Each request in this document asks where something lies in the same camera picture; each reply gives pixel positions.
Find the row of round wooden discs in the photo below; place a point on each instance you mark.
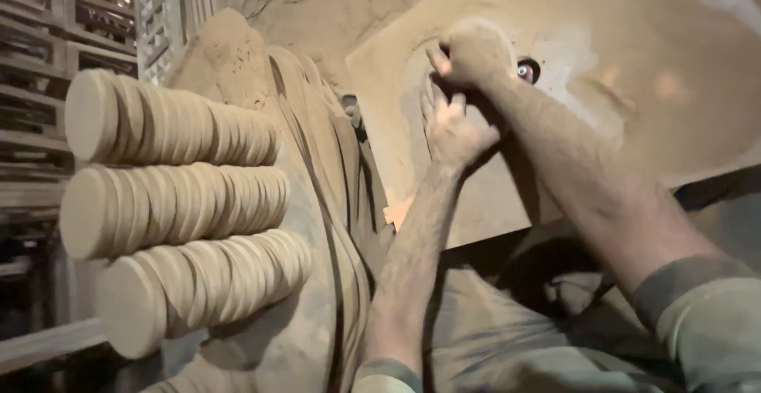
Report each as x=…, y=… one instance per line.
x=154, y=208
x=148, y=119
x=178, y=289

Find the dusty wooden machine table board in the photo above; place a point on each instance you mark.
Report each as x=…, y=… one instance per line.
x=654, y=18

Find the carved wooden lattice panel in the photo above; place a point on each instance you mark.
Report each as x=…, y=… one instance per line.
x=163, y=18

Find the dusty grey-green shirt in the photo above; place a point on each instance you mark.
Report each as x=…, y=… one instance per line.
x=713, y=327

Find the router cutter with bearing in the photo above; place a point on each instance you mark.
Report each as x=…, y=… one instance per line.
x=525, y=72

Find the person's left hand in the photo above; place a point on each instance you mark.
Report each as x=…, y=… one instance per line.
x=453, y=140

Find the dusty grey metal fitting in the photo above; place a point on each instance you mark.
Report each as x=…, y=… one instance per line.
x=351, y=108

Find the person's right fingers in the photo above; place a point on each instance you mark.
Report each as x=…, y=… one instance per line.
x=440, y=60

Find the dusty wooden plank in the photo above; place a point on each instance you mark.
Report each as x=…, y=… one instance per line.
x=47, y=345

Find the heap of dusty wood offcuts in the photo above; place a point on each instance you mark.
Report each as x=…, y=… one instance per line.
x=315, y=202

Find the round wooden disc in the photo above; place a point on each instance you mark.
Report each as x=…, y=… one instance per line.
x=423, y=78

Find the person's right hand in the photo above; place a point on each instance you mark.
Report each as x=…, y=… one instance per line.
x=478, y=54

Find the stack of wooden frames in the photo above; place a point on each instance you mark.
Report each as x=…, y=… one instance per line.
x=41, y=83

